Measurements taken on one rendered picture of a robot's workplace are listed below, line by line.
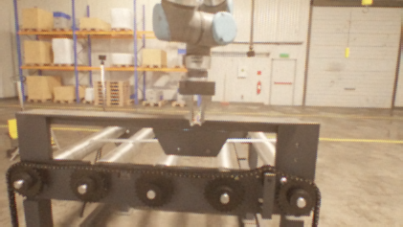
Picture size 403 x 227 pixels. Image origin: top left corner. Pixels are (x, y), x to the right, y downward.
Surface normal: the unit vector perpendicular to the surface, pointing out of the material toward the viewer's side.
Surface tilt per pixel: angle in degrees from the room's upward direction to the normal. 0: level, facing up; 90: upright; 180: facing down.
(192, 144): 90
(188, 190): 90
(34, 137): 90
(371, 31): 90
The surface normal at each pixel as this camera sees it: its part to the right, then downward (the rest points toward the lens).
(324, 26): -0.07, 0.12
